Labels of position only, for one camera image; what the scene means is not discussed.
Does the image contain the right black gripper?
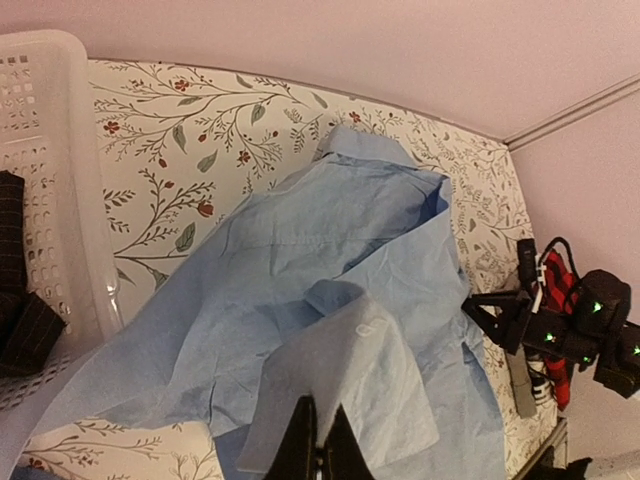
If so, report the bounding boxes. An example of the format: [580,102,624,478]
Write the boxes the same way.
[462,290,577,359]

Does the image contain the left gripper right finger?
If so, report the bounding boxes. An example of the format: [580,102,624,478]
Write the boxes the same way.
[322,406,374,480]

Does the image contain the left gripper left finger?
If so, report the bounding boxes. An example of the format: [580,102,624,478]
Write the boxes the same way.
[266,396,317,480]

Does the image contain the light blue long sleeve shirt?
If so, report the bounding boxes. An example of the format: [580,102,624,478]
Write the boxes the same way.
[1,127,505,479]

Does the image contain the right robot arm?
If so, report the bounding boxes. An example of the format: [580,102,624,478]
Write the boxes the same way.
[462,269,639,399]

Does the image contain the grey folded shirt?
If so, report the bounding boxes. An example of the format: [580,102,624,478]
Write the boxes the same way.
[506,346,537,418]

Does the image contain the red black plaid shirt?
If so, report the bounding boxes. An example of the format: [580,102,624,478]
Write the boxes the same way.
[541,249,578,411]

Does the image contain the black shirt white letters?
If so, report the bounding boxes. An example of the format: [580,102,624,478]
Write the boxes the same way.
[526,355,555,406]

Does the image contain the dark shirt in basket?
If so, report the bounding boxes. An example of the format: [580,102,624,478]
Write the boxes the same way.
[1,171,65,378]

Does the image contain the floral table mat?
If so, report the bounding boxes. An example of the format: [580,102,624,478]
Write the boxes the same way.
[18,60,568,479]

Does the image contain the white plastic basket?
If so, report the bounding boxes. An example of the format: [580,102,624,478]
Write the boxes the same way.
[1,30,124,413]

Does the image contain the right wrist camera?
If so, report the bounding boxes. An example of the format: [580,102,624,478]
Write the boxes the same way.
[517,238,546,314]

